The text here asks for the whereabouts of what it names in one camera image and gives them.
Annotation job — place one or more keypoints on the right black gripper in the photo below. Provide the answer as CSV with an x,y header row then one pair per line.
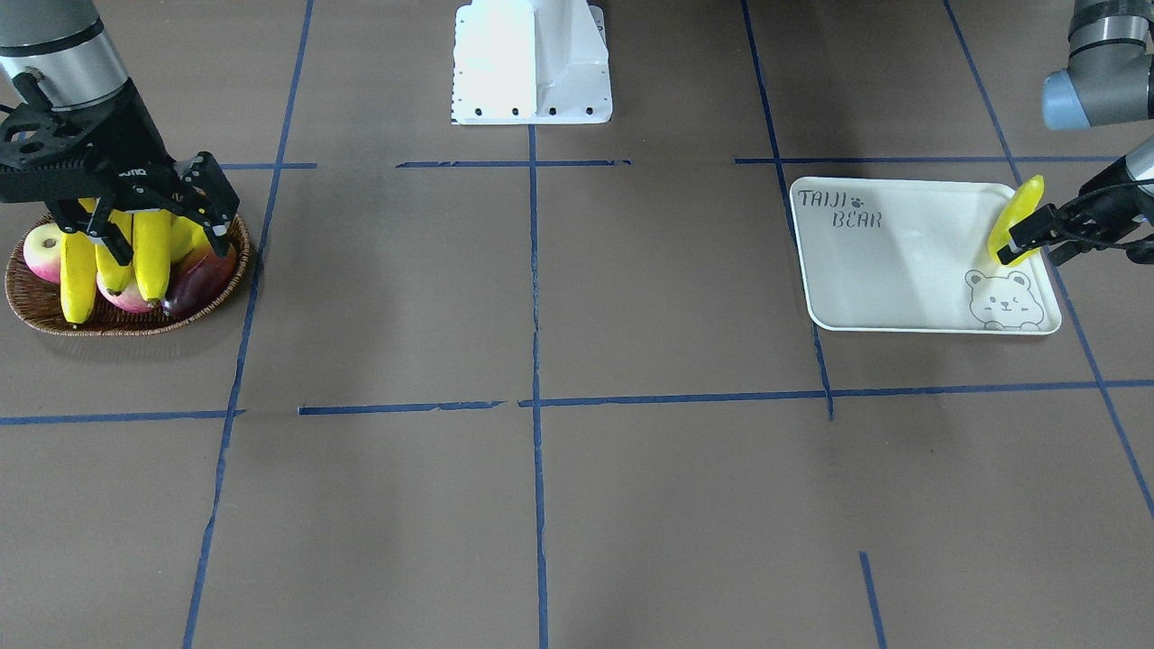
x,y
144,135

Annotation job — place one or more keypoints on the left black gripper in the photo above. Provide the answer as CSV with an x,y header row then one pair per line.
x,y
1116,213

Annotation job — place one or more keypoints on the yellow banana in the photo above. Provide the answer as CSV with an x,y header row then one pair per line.
x,y
78,277
116,277
1000,243
151,253

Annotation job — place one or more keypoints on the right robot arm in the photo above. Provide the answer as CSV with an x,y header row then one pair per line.
x,y
67,42

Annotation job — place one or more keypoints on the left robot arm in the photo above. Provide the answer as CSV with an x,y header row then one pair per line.
x,y
1108,79

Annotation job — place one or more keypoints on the brown wicker basket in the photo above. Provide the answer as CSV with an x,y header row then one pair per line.
x,y
37,302

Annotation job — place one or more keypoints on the yellow starfruit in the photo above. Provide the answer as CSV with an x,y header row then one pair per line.
x,y
185,237

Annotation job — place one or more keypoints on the red green mango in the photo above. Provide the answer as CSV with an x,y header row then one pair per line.
x,y
200,278

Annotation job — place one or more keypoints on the pink white apple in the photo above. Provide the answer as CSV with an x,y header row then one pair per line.
x,y
42,249

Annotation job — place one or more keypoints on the white bear print tray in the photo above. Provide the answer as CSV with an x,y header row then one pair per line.
x,y
912,256

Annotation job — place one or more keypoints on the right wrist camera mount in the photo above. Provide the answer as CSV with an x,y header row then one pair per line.
x,y
51,155

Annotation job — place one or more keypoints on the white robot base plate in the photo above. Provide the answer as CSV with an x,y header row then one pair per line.
x,y
530,62

